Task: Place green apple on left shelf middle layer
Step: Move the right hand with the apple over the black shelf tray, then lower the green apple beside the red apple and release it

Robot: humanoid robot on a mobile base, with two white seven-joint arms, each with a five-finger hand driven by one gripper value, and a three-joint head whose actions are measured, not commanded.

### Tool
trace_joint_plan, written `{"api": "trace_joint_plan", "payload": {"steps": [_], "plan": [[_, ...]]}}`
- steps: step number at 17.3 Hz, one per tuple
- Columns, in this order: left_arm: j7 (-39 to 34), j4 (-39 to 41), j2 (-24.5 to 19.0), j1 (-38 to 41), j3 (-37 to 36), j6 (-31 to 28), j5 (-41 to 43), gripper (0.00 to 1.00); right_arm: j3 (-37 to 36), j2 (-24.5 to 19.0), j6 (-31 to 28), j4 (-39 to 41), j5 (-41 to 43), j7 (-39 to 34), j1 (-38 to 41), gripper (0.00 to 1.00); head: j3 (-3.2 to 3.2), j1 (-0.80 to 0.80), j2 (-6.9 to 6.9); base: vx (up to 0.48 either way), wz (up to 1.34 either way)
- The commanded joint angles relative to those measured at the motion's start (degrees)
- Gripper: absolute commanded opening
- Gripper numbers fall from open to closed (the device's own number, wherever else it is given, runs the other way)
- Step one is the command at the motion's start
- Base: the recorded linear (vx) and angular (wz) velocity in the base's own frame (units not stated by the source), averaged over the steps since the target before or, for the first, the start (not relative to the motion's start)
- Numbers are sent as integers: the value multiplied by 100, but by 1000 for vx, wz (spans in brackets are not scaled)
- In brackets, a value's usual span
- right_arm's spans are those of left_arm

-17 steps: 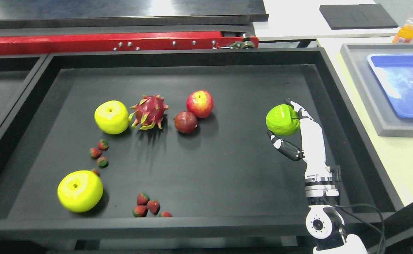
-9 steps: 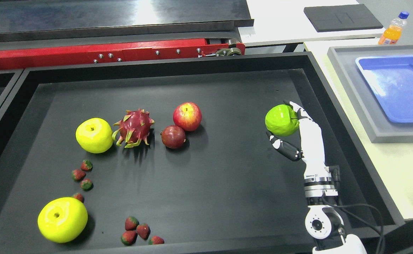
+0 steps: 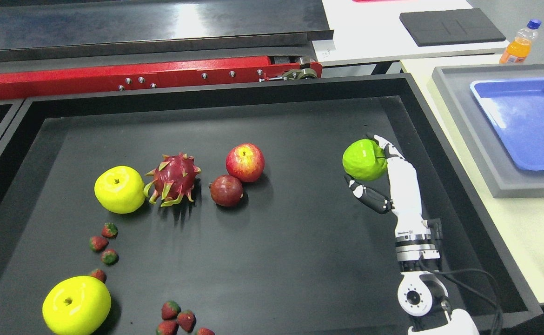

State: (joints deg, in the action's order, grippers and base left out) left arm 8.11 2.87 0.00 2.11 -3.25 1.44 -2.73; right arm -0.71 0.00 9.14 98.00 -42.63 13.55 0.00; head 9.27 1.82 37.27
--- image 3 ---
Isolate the grey tray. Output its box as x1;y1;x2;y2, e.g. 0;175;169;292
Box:
431;62;544;199

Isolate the strawberry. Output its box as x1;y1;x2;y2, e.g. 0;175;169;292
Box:
176;309;196;333
100;222;119;239
155;320;179;335
89;235;109;252
88;268;107;283
195;327;215;335
100;248;119;266
161;300;181;321

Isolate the yellow apple upper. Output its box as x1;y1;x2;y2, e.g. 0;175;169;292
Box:
94;166;145;214

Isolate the red apple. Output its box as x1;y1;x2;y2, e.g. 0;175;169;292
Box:
226;143;265;182

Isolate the blue plastic tray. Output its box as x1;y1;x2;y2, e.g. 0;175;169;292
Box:
470;78;544;171

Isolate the red conveyor frame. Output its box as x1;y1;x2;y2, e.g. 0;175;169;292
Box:
0;55;323;100

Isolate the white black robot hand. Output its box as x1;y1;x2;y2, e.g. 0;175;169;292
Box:
345;135;431;242

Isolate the yellow apple lower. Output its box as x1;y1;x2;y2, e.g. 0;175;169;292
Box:
42;275;111;335

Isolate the black shelf tray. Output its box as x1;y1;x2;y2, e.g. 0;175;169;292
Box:
0;74;542;335

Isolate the pink dragon fruit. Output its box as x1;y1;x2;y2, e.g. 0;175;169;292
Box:
144;151;201;207

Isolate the yellow apple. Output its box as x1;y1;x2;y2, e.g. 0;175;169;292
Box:
94;166;145;214
42;275;111;335

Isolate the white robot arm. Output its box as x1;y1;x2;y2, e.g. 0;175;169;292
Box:
395;219;479;335

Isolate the dark red pomegranate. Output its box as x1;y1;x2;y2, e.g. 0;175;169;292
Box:
209;174;244;208

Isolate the green apple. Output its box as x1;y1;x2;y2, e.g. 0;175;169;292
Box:
342;139;387;181

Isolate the black foam pad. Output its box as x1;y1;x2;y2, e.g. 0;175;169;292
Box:
399;8;506;47

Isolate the orange soda bottle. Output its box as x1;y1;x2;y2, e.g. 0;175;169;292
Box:
499;19;542;64

